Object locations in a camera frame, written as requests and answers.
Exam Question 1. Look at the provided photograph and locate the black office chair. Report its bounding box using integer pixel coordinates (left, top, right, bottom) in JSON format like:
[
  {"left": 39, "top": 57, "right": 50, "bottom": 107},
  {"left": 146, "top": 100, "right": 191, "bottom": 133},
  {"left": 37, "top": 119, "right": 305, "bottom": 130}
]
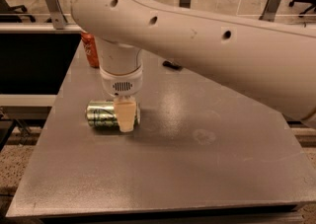
[
  {"left": 288, "top": 0, "right": 316, "bottom": 19},
  {"left": 0, "top": 0, "right": 36, "bottom": 23}
]

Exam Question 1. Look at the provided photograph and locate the black snack bar wrapper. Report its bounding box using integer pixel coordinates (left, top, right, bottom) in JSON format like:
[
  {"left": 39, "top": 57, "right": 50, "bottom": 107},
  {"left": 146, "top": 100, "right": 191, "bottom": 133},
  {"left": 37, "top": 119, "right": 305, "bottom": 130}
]
[{"left": 162, "top": 60, "right": 183, "bottom": 70}]

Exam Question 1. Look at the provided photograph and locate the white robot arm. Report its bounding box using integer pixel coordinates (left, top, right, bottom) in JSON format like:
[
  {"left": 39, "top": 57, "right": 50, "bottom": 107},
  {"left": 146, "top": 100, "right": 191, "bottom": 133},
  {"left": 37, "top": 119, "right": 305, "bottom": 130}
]
[{"left": 69, "top": 0, "right": 316, "bottom": 127}]

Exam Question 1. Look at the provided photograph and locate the right metal rail bracket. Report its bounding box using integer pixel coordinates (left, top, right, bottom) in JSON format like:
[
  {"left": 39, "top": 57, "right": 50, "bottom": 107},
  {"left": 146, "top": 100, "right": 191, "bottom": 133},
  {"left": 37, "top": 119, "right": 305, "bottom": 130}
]
[{"left": 260, "top": 0, "right": 281, "bottom": 22}]

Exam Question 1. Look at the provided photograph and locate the green soda can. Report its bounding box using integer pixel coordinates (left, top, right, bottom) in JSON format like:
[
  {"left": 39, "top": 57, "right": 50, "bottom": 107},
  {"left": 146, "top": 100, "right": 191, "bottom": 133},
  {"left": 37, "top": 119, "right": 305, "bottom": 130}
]
[{"left": 85, "top": 100, "right": 140, "bottom": 129}]

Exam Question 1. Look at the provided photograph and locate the black office chair right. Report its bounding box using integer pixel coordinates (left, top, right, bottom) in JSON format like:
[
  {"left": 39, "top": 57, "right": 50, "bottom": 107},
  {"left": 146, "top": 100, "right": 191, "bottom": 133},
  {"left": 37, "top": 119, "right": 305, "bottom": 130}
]
[{"left": 288, "top": 0, "right": 316, "bottom": 19}]

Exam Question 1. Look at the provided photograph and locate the grey horizontal rail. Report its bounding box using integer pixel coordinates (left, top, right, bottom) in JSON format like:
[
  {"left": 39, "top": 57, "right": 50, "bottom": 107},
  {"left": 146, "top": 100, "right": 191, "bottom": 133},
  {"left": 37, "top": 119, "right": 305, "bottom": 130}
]
[{"left": 0, "top": 23, "right": 81, "bottom": 34}]

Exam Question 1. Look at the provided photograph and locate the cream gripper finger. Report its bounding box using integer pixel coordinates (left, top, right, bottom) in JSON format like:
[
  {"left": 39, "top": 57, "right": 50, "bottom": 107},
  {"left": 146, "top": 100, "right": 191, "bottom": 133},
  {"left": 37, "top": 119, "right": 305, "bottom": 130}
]
[{"left": 114, "top": 97, "right": 136, "bottom": 132}]

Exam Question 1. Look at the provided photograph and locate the left metal rail bracket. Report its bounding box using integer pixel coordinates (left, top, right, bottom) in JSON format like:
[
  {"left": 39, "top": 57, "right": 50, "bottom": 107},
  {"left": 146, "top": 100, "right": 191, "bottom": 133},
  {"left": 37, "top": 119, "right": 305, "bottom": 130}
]
[{"left": 45, "top": 0, "right": 66, "bottom": 30}]

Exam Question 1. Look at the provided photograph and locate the orange soda can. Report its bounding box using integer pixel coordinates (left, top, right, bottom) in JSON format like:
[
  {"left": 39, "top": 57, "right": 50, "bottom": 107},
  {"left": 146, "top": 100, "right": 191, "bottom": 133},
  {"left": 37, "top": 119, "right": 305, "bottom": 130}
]
[{"left": 81, "top": 32, "right": 99, "bottom": 68}]

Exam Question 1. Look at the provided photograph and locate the black office chair left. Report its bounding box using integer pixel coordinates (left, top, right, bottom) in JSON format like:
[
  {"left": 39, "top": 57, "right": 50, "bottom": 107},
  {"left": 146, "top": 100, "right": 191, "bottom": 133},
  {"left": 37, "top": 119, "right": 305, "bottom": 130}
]
[{"left": 0, "top": 0, "right": 36, "bottom": 23}]

